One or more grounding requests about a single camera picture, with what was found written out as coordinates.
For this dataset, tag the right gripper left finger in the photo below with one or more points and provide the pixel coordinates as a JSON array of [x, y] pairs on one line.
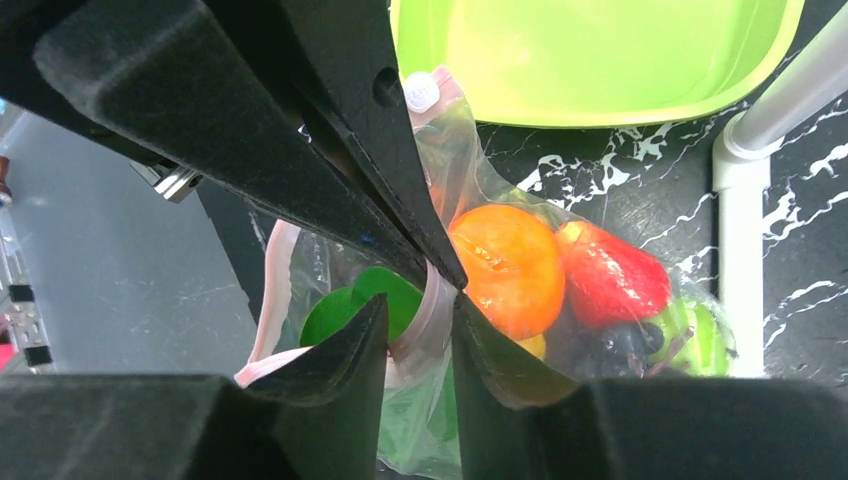
[[316, 417]]

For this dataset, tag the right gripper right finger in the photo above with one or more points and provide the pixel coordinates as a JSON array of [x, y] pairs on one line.
[[520, 419]]

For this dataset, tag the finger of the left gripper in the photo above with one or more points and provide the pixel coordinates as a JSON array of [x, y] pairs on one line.
[[352, 81], [165, 75]]

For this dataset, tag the clear zip top bag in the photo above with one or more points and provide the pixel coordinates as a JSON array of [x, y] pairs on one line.
[[313, 286]]

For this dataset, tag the yellow fake pepper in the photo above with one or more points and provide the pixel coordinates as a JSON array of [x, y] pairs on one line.
[[536, 346]]

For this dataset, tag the fake purple grapes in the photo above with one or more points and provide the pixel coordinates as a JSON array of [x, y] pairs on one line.
[[621, 350]]

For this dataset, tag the orange fake fruit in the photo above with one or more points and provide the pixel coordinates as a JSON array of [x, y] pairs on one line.
[[515, 274]]

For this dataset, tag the red fake fruit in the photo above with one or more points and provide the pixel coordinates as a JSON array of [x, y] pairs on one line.
[[609, 281]]

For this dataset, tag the green fake apple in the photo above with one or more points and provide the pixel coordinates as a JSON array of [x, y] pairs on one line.
[[687, 336]]

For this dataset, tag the lime green plastic tray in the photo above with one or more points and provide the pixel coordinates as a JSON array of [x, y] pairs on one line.
[[596, 63]]

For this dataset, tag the white PVC pipe frame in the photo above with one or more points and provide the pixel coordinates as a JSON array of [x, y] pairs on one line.
[[741, 168]]

